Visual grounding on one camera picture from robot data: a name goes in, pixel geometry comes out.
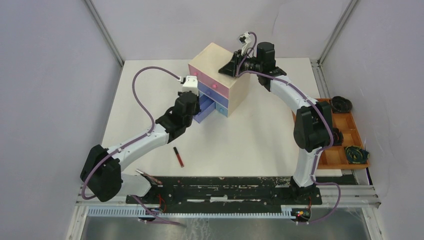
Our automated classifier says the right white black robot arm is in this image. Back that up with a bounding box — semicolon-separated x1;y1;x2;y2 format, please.
218;42;334;204

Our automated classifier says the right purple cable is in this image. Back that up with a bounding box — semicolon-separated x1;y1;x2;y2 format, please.
235;31;342;225

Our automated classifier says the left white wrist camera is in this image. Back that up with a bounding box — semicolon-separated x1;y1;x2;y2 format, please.
178;75;199;96

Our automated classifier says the purple cable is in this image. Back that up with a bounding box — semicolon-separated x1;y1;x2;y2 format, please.
81;66;185;227
235;31;342;225

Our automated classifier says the black coiled band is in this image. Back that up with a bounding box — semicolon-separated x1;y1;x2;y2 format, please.
332;127;344;146
330;96;353;114

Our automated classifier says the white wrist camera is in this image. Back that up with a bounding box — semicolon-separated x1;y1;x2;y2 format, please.
238;31;257;55
178;75;199;96

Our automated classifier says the orange wooden compartment tray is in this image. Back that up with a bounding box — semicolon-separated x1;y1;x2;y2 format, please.
293;96;370;170

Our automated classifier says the pastel wooden drawer chest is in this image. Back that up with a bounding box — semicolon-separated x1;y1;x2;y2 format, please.
188;42;250;117

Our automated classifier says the silver red mascara tube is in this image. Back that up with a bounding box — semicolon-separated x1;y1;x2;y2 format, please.
135;168;163;186

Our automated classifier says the black coiled band top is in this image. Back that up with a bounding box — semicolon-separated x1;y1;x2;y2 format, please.
330;96;353;114

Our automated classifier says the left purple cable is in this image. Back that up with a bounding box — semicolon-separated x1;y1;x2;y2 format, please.
81;66;185;227

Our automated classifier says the white slotted cable duct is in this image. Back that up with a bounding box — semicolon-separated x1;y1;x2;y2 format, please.
86;204;312;220

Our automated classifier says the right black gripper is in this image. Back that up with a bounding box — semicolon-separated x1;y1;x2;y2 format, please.
219;50;262;79

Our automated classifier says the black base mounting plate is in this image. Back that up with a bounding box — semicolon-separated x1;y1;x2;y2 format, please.
125;174;359;215

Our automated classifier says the green yellow coiled band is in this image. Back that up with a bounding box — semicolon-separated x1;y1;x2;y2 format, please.
344;145;370;164

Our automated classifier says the small purple bottom drawer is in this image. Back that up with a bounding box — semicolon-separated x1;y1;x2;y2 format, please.
193;95;216;124

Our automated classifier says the red lip gloss tube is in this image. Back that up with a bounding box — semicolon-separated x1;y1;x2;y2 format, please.
173;147;185;168

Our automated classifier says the black coiled band middle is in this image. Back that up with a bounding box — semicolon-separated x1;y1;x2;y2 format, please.
332;127;344;146

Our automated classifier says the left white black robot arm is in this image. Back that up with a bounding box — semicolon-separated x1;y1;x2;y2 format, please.
80;91;200;204

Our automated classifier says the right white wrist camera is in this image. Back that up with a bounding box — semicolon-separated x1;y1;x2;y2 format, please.
238;31;257;55

